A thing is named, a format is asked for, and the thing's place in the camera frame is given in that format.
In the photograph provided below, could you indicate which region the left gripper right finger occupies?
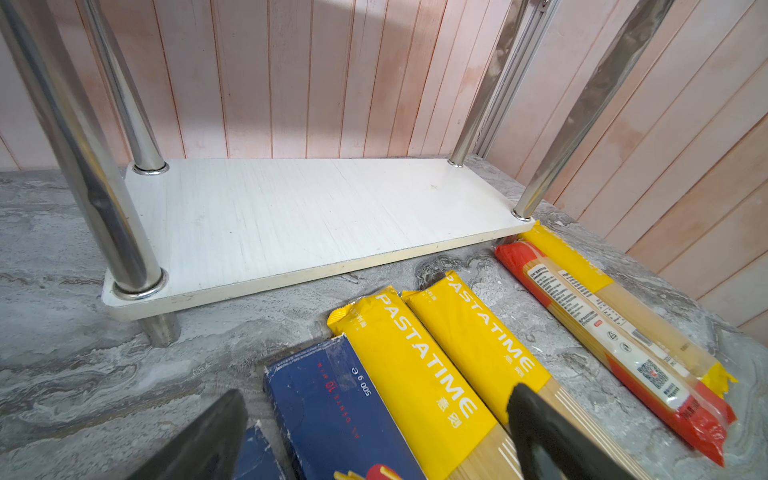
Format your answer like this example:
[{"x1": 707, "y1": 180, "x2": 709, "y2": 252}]
[{"x1": 507, "y1": 383, "x2": 631, "y2": 479}]

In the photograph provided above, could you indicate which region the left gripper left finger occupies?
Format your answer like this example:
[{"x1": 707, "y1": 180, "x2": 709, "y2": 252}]
[{"x1": 129, "y1": 389, "x2": 248, "y2": 479}]

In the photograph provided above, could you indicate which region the red spaghetti pack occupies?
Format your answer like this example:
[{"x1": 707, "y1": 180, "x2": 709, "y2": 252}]
[{"x1": 495, "y1": 240, "x2": 737, "y2": 467}]

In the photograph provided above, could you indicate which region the dark blue pasta bag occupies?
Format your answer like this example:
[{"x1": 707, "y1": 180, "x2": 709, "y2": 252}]
[{"x1": 233, "y1": 422, "x2": 286, "y2": 480}]

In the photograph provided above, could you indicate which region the white two-tier shelf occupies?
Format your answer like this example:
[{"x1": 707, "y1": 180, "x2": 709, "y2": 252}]
[{"x1": 1, "y1": 1, "x2": 672, "y2": 347}]

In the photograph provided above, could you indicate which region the yellow pastatime spaghetti pack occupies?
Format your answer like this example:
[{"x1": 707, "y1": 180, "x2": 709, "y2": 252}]
[
  {"x1": 327, "y1": 287, "x2": 522, "y2": 479},
  {"x1": 401, "y1": 271, "x2": 650, "y2": 479}
]

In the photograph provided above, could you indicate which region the blue Barilla spaghetti box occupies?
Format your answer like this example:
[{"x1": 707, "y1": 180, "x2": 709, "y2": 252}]
[{"x1": 264, "y1": 335, "x2": 425, "y2": 479}]

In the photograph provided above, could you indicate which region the yellow spaghetti pack far right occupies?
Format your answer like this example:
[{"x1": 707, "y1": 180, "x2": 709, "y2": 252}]
[{"x1": 521, "y1": 223, "x2": 737, "y2": 397}]

